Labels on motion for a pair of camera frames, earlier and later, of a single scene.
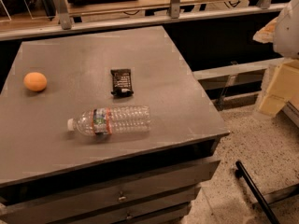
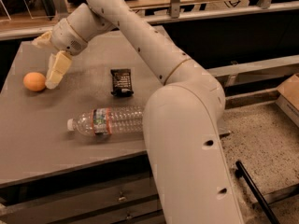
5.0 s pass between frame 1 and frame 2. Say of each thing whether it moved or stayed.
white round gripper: moved
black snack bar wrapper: stayed
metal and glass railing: stayed
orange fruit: stayed
